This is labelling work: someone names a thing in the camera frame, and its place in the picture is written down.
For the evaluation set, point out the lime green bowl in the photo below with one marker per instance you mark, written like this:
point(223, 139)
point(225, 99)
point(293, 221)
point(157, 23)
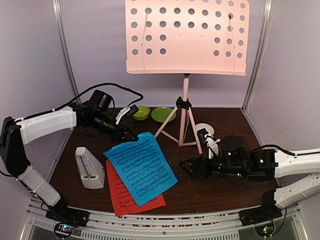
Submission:
point(142, 114)

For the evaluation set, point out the pink music stand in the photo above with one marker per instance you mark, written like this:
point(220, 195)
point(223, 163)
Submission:
point(187, 37)

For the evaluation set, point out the white and blue bowl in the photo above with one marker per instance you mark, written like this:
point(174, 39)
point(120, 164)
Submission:
point(205, 126)

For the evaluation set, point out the aluminium frame post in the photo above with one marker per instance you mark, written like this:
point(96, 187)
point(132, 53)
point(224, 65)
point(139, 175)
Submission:
point(258, 61)
point(57, 11)

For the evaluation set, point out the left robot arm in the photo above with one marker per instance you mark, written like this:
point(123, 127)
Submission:
point(19, 132)

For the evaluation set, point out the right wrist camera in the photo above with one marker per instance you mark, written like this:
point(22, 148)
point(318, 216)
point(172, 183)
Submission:
point(207, 139)

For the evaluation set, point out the blue sheet music paper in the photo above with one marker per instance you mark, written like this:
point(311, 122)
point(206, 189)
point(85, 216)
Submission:
point(142, 167)

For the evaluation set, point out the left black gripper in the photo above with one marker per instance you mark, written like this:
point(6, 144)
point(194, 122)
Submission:
point(118, 134)

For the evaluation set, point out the front aluminium rail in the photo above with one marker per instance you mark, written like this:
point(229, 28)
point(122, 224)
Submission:
point(221, 225)

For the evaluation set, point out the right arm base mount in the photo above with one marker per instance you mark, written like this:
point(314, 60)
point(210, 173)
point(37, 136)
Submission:
point(262, 219)

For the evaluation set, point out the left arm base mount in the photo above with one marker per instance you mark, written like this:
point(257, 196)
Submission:
point(67, 224)

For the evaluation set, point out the right aluminium frame post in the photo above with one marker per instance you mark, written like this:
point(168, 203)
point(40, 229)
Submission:
point(258, 61)

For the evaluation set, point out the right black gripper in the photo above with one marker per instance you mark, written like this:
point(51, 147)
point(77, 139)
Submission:
point(195, 163)

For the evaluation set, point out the green plate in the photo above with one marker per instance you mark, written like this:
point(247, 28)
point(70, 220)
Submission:
point(160, 114)

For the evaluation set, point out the left aluminium frame post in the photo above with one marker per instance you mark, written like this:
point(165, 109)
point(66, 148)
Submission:
point(57, 11)

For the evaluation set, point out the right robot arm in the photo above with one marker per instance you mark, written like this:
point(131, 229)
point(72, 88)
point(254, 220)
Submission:
point(268, 162)

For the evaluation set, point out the red sheet music paper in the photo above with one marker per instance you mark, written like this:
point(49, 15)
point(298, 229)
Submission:
point(122, 201)

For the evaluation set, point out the white metronome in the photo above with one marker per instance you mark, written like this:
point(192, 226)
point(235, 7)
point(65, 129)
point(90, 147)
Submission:
point(91, 171)

